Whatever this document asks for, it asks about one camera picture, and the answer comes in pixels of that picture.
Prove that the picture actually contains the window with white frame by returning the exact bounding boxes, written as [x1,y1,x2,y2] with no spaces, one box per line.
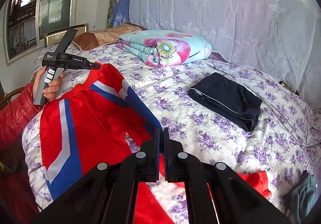
[3,0,77,65]

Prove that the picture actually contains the brown orange pillow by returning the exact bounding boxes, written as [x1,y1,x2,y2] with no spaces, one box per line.
[72,24,146,51]

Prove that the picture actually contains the red jacket left forearm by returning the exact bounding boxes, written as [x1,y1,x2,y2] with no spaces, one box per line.
[0,82,43,151]

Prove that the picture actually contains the folded floral teal quilt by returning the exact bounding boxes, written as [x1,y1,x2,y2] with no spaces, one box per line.
[117,30,212,68]

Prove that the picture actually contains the folded black pants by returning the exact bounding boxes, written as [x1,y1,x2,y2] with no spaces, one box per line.
[188,72,262,132]

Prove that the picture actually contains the red blue white track pants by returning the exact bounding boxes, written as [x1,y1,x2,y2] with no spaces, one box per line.
[36,64,276,223]

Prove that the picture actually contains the person's left hand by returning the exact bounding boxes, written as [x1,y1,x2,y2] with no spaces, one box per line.
[33,66,65,102]

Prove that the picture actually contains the teal green garment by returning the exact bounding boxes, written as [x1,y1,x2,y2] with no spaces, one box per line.
[283,170,317,223]

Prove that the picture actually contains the purple floral bed sheet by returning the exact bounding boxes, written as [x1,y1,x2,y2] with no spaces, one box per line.
[21,43,321,224]

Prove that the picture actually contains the white lace cover cloth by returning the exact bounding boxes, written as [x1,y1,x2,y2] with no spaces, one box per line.
[129,0,320,110]

